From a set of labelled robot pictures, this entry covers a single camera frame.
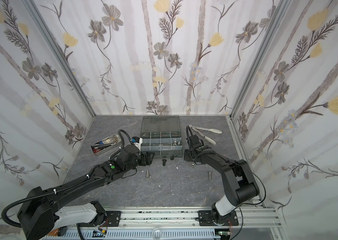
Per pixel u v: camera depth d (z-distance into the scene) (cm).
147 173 90
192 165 93
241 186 45
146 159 71
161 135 101
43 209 39
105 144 101
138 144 73
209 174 89
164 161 95
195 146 73
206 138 104
